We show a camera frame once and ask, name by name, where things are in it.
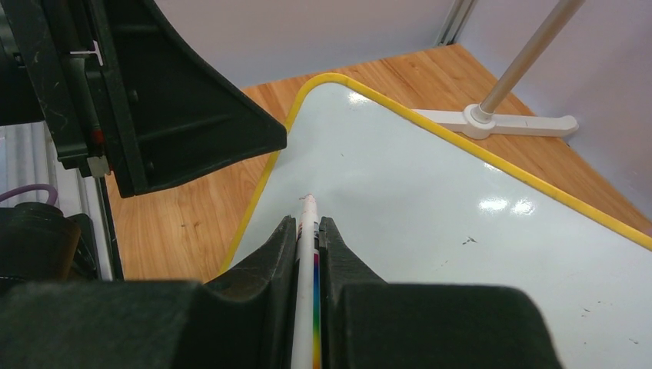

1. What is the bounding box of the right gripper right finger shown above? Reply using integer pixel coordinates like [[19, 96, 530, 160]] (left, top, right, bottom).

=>
[[318, 217, 561, 368]]

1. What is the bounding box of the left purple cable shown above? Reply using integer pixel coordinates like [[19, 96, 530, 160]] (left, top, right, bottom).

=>
[[0, 183, 59, 208]]

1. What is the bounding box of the white clothes rack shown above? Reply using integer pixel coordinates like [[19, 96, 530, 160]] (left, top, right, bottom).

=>
[[410, 0, 587, 141]]

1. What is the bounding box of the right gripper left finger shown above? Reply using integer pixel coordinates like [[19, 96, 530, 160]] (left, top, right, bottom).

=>
[[1, 216, 296, 368]]

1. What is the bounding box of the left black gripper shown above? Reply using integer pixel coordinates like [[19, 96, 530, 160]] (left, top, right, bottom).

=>
[[1, 1, 287, 198]]

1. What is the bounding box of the yellow framed whiteboard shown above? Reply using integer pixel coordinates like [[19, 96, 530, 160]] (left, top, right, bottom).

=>
[[225, 73, 651, 368]]

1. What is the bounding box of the white red marker pen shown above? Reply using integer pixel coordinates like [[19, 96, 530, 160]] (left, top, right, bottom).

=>
[[290, 194, 321, 368]]

